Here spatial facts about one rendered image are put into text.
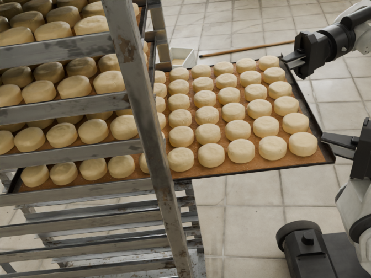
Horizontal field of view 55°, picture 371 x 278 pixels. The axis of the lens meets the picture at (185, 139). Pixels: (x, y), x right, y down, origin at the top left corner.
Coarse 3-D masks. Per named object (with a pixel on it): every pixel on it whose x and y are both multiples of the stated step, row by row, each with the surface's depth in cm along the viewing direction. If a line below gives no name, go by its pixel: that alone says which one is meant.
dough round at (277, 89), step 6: (276, 84) 80; (282, 84) 80; (288, 84) 80; (270, 90) 79; (276, 90) 79; (282, 90) 78; (288, 90) 78; (270, 96) 80; (276, 96) 79; (282, 96) 78; (288, 96) 79
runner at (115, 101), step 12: (84, 96) 52; (96, 96) 51; (108, 96) 51; (120, 96) 51; (0, 108) 52; (12, 108) 52; (24, 108) 52; (36, 108) 52; (48, 108) 52; (60, 108) 52; (72, 108) 52; (84, 108) 53; (96, 108) 53; (108, 108) 53; (120, 108) 53; (0, 120) 53; (12, 120) 54; (24, 120) 54; (36, 120) 54
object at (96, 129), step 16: (144, 48) 84; (112, 112) 67; (128, 112) 65; (0, 128) 66; (16, 128) 67; (32, 128) 64; (48, 128) 67; (64, 128) 63; (80, 128) 62; (96, 128) 61; (112, 128) 61; (128, 128) 60; (0, 144) 61; (16, 144) 61; (32, 144) 61; (48, 144) 63; (64, 144) 61; (80, 144) 62
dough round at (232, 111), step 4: (228, 104) 77; (232, 104) 77; (236, 104) 77; (240, 104) 76; (224, 108) 76; (228, 108) 76; (232, 108) 76; (236, 108) 75; (240, 108) 75; (244, 108) 76; (224, 112) 75; (228, 112) 75; (232, 112) 75; (236, 112) 74; (240, 112) 74; (244, 112) 75; (224, 116) 75; (228, 116) 74; (232, 116) 74; (236, 116) 74; (240, 116) 74; (244, 116) 75; (224, 120) 76; (228, 120) 75; (232, 120) 74
